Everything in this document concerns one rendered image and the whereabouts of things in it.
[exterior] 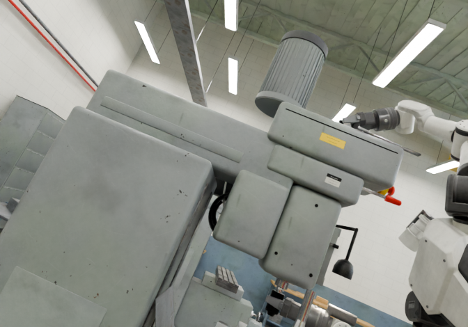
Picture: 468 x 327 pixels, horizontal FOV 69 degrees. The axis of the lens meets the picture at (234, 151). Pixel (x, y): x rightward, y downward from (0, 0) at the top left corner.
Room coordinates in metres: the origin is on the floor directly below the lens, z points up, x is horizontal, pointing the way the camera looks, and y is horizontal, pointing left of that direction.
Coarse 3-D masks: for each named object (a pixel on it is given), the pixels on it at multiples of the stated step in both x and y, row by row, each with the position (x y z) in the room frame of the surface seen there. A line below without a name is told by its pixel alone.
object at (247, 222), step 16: (240, 176) 1.16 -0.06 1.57; (256, 176) 1.15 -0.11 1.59; (240, 192) 1.15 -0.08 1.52; (256, 192) 1.15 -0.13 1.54; (272, 192) 1.14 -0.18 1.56; (288, 192) 1.15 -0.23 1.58; (224, 208) 1.16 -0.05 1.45; (240, 208) 1.15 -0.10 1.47; (256, 208) 1.15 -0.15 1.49; (272, 208) 1.14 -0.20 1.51; (224, 224) 1.15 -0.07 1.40; (240, 224) 1.15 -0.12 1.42; (256, 224) 1.15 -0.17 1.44; (272, 224) 1.14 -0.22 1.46; (224, 240) 1.15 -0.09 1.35; (240, 240) 1.15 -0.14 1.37; (256, 240) 1.14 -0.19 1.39; (256, 256) 1.15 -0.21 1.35
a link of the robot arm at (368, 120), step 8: (360, 112) 1.20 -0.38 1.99; (368, 112) 1.20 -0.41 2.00; (376, 112) 1.20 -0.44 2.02; (384, 112) 1.19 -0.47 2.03; (360, 120) 1.18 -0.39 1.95; (368, 120) 1.19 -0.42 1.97; (376, 120) 1.20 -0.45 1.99; (384, 120) 1.19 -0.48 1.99; (368, 128) 1.24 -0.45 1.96; (376, 128) 1.23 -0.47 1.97; (384, 128) 1.21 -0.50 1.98
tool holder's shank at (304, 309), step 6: (306, 294) 0.89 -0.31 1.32; (312, 294) 0.88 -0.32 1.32; (306, 300) 0.89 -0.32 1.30; (312, 300) 0.89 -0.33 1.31; (306, 306) 0.88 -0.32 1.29; (300, 312) 0.89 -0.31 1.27; (306, 312) 0.88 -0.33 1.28; (300, 318) 0.89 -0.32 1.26; (306, 318) 0.89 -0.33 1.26; (294, 324) 0.89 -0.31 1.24; (300, 324) 0.88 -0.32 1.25
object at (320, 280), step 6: (336, 228) 1.22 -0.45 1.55; (336, 234) 1.22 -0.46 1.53; (336, 240) 1.22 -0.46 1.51; (330, 246) 1.22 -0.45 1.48; (330, 252) 1.22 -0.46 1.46; (330, 258) 1.22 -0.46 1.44; (324, 264) 1.22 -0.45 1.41; (324, 270) 1.22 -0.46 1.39; (318, 276) 1.22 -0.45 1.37; (324, 276) 1.22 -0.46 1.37; (318, 282) 1.22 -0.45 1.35
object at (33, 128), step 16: (16, 96) 5.20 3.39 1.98; (16, 112) 5.19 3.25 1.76; (32, 112) 5.17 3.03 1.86; (48, 112) 5.21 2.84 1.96; (0, 128) 5.20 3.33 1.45; (16, 128) 5.18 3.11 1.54; (32, 128) 5.16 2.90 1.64; (48, 128) 5.40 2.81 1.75; (0, 144) 5.18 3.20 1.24; (16, 144) 5.16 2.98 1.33; (32, 144) 5.25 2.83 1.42; (48, 144) 5.61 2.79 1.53; (0, 160) 5.17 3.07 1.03; (16, 160) 5.15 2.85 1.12; (32, 160) 5.46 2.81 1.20; (0, 176) 5.16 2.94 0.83; (16, 176) 5.32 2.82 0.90; (32, 176) 5.67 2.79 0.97; (0, 192) 5.18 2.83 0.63; (16, 192) 5.52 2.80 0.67; (0, 224) 5.58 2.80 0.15
